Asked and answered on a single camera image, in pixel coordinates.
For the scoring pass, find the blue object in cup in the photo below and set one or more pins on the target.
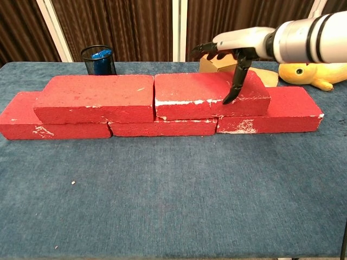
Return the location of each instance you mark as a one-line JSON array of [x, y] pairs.
[[100, 55]]

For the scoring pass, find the red foam brick chipped edge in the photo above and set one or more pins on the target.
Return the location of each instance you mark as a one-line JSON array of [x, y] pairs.
[[195, 89]]

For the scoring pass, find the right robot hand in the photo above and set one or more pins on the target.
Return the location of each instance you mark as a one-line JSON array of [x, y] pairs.
[[244, 39]]

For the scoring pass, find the white partition post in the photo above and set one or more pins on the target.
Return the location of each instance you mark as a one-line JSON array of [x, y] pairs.
[[179, 29], [54, 29], [318, 8]]

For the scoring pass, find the black mesh pen cup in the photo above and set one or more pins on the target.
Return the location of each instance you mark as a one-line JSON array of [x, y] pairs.
[[107, 66]]

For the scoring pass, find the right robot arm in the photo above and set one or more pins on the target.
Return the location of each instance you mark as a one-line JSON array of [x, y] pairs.
[[306, 38]]

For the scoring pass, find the small cardboard box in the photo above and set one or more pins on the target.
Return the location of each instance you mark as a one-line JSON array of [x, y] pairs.
[[214, 66]]

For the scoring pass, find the yellow plush toy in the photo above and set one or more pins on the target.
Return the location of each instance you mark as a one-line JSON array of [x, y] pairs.
[[295, 73]]

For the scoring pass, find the blue tablecloth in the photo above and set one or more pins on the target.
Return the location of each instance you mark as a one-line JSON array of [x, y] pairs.
[[168, 203]]

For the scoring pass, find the red foam brick white scratch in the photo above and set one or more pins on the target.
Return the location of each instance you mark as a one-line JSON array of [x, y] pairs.
[[95, 94]]

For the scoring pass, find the brown pleated curtain panel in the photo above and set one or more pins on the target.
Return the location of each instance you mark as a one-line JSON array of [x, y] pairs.
[[116, 27], [230, 16], [337, 6], [19, 29]]

